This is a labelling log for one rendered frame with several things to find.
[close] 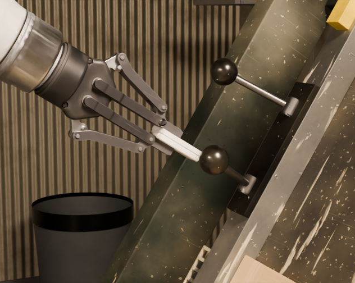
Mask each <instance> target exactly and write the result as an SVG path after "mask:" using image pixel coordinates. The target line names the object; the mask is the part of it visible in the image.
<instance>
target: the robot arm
mask: <svg viewBox="0 0 355 283"><path fill-rule="evenodd" d="M109 68H111V69H112V70H113V71H115V72H119V74H120V75H121V76H122V77H123V78H124V79H125V80H126V81H127V82H128V83H129V84H130V85H131V86H132V87H133V88H134V89H135V90H136V91H137V92H138V93H139V94H140V96H141V97H142V98H143V99H144V100H145V101H146V102H147V103H148V104H149V105H150V106H151V107H152V108H153V111H151V110H149V109H147V108H146V107H144V106H142V105H141V104H139V103H138V102H136V101H134V100H133V99H131V98H129V97H128V96H126V95H125V94H124V93H122V92H120V91H119V90H117V89H116V85H115V82H114V80H113V77H112V75H111V73H110V70H109ZM0 80H1V81H2V82H4V83H6V84H8V85H13V86H15V87H17V88H19V89H20V90H21V91H22V92H26V93H31V92H32V91H34V92H35V94H36V95H38V96H40V97H41V98H43V99H45V100H47V101H48V102H50V103H52V104H54V105H55V106H57V107H58V108H60V109H62V111H63V112H64V114H65V116H66V117H68V118H69V119H70V130H69V132H68V136H69V138H71V139H74V140H76V141H81V140H94V141H96V142H100V143H104V144H108V145H111V146H114V147H118V148H121V149H126V150H129V151H132V152H135V153H143V152H144V149H146V147H148V146H152V147H154V148H156V149H157V150H159V151H160V152H162V153H164V154H167V155H171V154H172V152H173V150H175V151H177V152H178V153H180V154H181V155H183V156H184V157H186V158H188V159H191V160H193V161H196V162H197V161H198V160H199V156H200V153H201V151H199V150H198V149H197V148H195V147H193V146H191V145H190V144H188V143H187V142H185V141H183V140H181V139H180V138H181V136H182V134H183V132H182V130H181V129H179V128H178V127H176V126H174V125H173V124H171V123H169V122H168V121H167V120H166V119H165V112H166V111H167V104H166V103H165V102H164V101H163V100H162V99H161V98H160V97H159V96H158V95H157V94H156V93H155V92H154V91H153V90H152V89H151V87H150V86H149V85H148V84H147V83H146V82H145V81H144V80H143V79H142V78H141V77H140V76H139V75H138V74H137V73H136V72H135V71H134V70H133V69H132V68H131V66H130V63H129V61H128V58H127V56H126V54H124V53H117V52H115V53H113V54H112V57H110V58H108V59H106V60H101V59H94V58H91V57H89V56H88V55H86V54H85V53H83V52H82V51H80V50H78V49H77V48H75V47H74V46H72V45H71V44H69V43H67V42H64V43H63V34H62V33H61V32H60V31H59V30H57V29H56V28H54V27H52V26H51V25H50V24H48V23H46V22H45V21H43V20H41V19H40V18H38V17H36V16H35V15H34V14H33V13H32V12H29V11H27V10H26V9H24V8H23V7H22V6H20V5H19V4H18V3H17V2H16V1H15V0H0ZM112 100H113V101H115V102H116V103H118V104H120V105H121V106H123V107H125V108H126V109H128V110H129V111H132V112H133V113H135V114H136V115H138V116H140V117H141V118H143V119H145V120H146V121H148V122H150V123H151V124H154V126H153V127H152V130H151V131H150V133H149V132H147V131H145V130H143V129H142V128H140V127H139V126H137V125H136V124H134V123H132V122H130V121H129V120H127V119H125V118H124V117H122V116H120V115H119V114H117V113H116V112H115V111H113V110H111V109H110V108H108V106H109V103H110V101H112ZM99 116H101V117H103V118H105V119H106V120H108V121H110V122H111V123H113V124H115V125H116V126H118V127H120V128H122V129H123V130H125V131H127V132H128V133H130V134H131V135H133V136H135V137H136V138H138V139H137V140H136V141H130V140H126V139H123V138H119V137H116V136H113V135H109V134H105V133H102V132H99V131H95V130H92V129H88V127H87V125H86V124H83V123H81V122H80V121H79V120H80V119H85V118H95V117H99Z"/></svg>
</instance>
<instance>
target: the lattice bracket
mask: <svg viewBox="0 0 355 283"><path fill-rule="evenodd" d="M210 250H211V249H210V248H209V247H207V246H205V245H204V246H203V248H202V249H201V251H200V253H199V254H198V257H197V259H196V260H195V262H194V264H193V265H192V267H191V269H190V271H189V273H188V275H187V276H186V278H185V280H184V282H183V283H193V281H194V279H195V277H196V275H197V273H198V272H199V270H200V268H201V266H202V264H203V262H204V261H205V259H206V257H207V256H208V254H209V252H210Z"/></svg>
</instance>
